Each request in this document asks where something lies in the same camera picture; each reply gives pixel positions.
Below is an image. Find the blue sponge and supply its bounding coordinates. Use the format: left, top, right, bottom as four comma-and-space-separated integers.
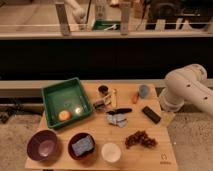
72, 136, 94, 156

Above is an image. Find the purple bowl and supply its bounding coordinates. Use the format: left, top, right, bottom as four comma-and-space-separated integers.
27, 130, 60, 162

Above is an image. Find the blue small cup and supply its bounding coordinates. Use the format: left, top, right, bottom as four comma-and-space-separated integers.
139, 85, 150, 98

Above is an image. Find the green plastic tray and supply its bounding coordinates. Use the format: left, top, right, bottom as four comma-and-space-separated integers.
41, 77, 93, 129

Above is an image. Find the metal binder clip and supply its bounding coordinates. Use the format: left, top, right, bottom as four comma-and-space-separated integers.
93, 95, 111, 110

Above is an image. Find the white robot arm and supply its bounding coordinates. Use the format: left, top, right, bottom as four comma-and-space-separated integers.
159, 64, 213, 117

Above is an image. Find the dark red grape bunch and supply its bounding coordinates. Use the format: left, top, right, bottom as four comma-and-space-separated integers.
125, 131, 158, 149

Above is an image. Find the orange carrot toy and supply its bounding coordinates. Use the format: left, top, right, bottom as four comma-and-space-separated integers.
132, 92, 139, 104

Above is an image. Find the black rectangular block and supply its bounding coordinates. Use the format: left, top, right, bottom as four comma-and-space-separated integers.
142, 106, 161, 124

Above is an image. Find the small dark cup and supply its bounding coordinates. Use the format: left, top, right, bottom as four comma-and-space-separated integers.
98, 85, 108, 95

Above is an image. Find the crumpled blue cloth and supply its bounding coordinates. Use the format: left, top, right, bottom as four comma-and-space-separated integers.
106, 114, 127, 127

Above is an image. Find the white paper cup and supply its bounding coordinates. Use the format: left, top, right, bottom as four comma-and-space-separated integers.
101, 143, 121, 163

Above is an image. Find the black handled knife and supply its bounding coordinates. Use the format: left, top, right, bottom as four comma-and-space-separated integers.
106, 108, 132, 115

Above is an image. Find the orange fruit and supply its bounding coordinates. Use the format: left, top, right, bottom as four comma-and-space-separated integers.
58, 110, 71, 121

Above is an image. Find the yellow wooden stick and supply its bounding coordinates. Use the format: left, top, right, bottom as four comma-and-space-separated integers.
112, 89, 117, 108

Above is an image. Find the background green tray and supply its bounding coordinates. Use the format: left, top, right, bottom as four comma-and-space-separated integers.
92, 20, 120, 31

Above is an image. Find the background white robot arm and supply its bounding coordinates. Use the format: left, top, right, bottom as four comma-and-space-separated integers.
65, 0, 86, 24

